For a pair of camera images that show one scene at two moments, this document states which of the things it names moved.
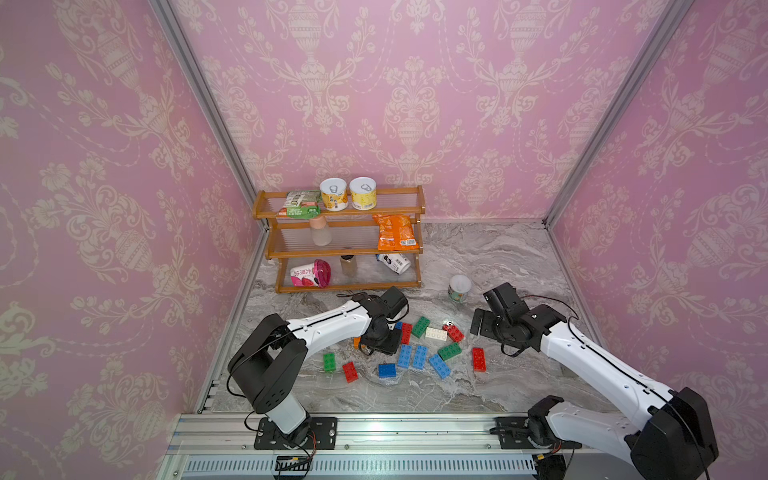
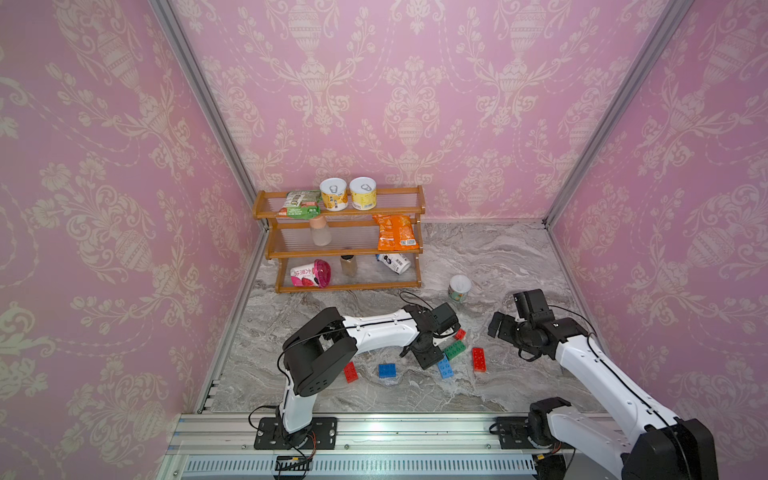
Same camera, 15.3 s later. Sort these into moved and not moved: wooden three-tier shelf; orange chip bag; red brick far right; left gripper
Moved: left gripper
Not moved: orange chip bag; wooden three-tier shelf; red brick far right
